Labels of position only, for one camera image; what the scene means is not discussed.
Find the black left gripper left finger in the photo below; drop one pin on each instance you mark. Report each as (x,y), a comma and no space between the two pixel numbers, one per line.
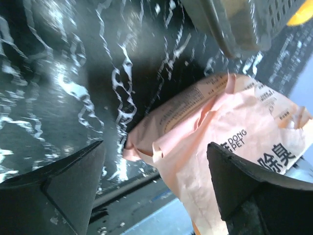
(56,199)

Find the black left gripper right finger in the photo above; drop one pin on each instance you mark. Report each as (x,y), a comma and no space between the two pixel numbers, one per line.
(255,201)

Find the pink cat litter bag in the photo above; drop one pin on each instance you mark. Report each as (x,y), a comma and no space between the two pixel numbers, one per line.
(235,111)

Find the yellow plastic litter scoop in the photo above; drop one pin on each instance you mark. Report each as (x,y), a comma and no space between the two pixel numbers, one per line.
(303,14)

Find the grey plastic litter box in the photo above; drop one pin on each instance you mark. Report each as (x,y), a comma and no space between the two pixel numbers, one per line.
(241,27)

